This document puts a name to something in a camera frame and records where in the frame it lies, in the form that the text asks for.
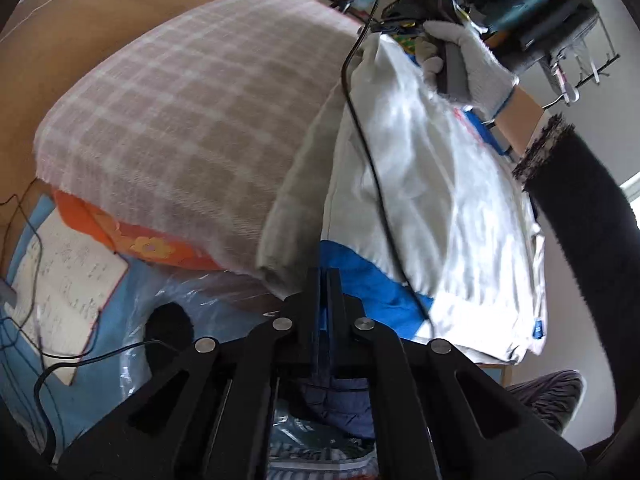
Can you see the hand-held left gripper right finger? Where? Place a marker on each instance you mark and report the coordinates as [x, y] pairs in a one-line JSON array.
[[334, 320]]

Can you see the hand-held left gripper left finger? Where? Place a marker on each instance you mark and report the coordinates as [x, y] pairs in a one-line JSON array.
[[314, 320]]

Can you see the white and blue jacket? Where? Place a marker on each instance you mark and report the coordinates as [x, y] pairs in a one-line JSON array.
[[440, 185]]

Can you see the person's right forearm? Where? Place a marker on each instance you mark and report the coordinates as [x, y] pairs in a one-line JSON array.
[[590, 210]]

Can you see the pile of dark clothes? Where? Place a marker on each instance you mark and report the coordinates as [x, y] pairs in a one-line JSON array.
[[540, 0]]

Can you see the person's right hand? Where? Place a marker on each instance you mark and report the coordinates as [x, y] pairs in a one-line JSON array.
[[487, 72]]

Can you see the navy quilted jacket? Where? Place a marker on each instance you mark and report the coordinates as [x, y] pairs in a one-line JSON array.
[[335, 410]]

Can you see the clear plastic bag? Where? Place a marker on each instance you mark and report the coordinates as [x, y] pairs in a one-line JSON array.
[[225, 305]]

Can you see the black fuzzy cloth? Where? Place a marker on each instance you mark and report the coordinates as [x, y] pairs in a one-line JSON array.
[[167, 330]]

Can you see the orange floral cloth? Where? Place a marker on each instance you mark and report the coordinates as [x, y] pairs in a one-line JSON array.
[[145, 247]]

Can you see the light blue sheet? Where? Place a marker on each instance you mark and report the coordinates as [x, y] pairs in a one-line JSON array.
[[107, 320]]

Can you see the person's leg in striped pants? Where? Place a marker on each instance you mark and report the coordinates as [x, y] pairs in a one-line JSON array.
[[550, 400]]

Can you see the pink plaid blanket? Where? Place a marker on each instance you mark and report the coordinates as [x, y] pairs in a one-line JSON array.
[[175, 110]]

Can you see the handwritten paper notebook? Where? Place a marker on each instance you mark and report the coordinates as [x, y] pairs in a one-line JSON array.
[[65, 270]]

